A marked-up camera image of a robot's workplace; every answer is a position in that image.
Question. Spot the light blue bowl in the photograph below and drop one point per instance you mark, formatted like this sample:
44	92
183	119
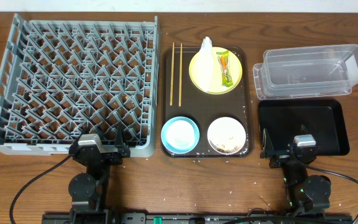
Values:
180	135

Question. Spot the wooden chopstick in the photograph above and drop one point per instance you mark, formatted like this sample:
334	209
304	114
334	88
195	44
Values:
180	75
172	73

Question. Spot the white pink bowl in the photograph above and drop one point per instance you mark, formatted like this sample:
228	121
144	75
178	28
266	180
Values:
226	135

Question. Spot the grey dishwasher rack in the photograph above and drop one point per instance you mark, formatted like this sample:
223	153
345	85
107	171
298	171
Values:
58	78

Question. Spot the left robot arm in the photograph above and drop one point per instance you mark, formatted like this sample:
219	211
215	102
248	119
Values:
88	190

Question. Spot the black waste tray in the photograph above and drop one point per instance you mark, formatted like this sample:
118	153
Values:
324	120

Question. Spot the clear plastic bin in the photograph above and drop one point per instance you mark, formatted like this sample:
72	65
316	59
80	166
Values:
306	72

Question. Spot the yellow round plate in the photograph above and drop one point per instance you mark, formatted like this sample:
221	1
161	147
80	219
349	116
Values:
215	71

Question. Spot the green orange snack wrapper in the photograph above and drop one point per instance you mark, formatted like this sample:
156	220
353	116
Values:
223	59

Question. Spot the white napkin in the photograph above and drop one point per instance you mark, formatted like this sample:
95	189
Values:
205	64

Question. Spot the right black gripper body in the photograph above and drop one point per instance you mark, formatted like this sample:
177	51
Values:
280	157

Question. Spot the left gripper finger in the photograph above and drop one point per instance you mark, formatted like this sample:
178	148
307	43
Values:
85	131
119	141

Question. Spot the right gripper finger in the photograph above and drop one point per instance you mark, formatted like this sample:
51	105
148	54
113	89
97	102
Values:
266	141
304	130

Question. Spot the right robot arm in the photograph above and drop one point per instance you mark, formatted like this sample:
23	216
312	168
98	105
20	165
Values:
306	194

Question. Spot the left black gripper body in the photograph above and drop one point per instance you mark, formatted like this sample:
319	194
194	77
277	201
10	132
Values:
101	156

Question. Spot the dark brown serving tray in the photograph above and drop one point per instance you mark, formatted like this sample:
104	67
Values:
204	108

